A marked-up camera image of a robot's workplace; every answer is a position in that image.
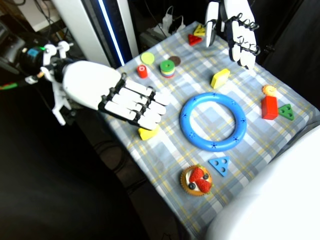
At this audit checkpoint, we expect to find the red rectangular block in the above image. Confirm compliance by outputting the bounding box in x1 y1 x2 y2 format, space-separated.
261 95 279 121

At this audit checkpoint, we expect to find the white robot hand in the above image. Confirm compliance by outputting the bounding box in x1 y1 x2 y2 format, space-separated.
204 0 261 70
61 59 172 131

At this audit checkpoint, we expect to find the orange flower shaped cookie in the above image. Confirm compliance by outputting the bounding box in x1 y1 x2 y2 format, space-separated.
262 84 278 97

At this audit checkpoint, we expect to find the light green round cookie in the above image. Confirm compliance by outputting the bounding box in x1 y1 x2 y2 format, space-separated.
140 51 155 65

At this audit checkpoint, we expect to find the brown chocolate sandwich cookie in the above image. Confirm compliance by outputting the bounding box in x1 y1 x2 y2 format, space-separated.
168 55 181 67

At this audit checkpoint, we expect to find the yellow square block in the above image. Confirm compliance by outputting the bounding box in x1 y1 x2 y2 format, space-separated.
137 124 161 141
210 68 231 90

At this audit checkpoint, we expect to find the blue ring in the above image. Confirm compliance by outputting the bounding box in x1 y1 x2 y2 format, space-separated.
179 92 248 153

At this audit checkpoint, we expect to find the strawberry cupcake toy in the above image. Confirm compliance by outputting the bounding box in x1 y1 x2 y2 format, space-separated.
180 164 213 197

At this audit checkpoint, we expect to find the white power adapter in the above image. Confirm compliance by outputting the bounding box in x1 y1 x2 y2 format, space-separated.
152 6 186 36

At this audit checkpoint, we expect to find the stack of coloured discs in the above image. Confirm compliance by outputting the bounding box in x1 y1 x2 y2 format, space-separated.
159 59 175 79

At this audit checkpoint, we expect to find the blue triangle block with holes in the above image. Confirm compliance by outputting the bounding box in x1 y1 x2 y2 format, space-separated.
208 156 231 178

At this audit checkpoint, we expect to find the white rounded robot shell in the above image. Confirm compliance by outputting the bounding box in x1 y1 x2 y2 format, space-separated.
204 124 320 240

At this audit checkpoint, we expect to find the red triangle block with holes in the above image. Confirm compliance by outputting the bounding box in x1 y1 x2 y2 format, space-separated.
187 33 203 47

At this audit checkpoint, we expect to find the white column with blue strip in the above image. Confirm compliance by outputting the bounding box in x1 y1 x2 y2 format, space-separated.
51 0 140 68

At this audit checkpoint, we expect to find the red cylinder block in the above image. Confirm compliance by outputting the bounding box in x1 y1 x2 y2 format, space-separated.
136 64 149 79

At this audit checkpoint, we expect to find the yellow triangle block with holes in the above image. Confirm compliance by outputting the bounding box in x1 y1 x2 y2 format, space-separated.
193 24 206 37

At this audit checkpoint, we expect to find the green triangle block with holes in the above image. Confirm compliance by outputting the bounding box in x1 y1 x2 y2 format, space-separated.
278 103 295 122

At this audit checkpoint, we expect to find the plaid table cloth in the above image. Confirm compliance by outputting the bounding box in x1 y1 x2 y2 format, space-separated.
101 21 320 240

